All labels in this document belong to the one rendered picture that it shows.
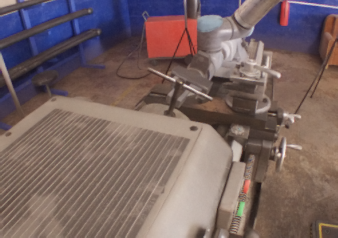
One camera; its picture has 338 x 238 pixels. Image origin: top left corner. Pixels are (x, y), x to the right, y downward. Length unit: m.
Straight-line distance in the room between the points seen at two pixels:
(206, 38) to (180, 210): 0.64
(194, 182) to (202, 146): 0.08
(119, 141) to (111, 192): 0.12
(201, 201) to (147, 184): 0.09
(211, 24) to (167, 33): 3.22
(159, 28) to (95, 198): 3.78
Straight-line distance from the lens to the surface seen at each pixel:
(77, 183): 0.40
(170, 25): 4.02
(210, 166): 0.43
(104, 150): 0.44
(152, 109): 0.76
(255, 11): 0.87
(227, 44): 1.59
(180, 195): 0.36
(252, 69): 1.17
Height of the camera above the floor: 1.62
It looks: 33 degrees down
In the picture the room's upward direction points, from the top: 4 degrees counter-clockwise
